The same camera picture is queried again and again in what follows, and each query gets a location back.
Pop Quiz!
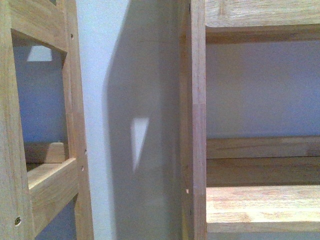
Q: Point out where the right wooden shelf unit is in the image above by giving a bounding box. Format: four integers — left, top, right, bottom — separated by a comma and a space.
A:
178, 0, 320, 240

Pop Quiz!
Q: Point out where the wooden shelf unit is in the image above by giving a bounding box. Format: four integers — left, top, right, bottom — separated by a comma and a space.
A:
0, 0, 94, 240
178, 0, 320, 240

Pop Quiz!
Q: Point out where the left wooden shelf unit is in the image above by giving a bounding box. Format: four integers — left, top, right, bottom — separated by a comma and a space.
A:
0, 0, 94, 240

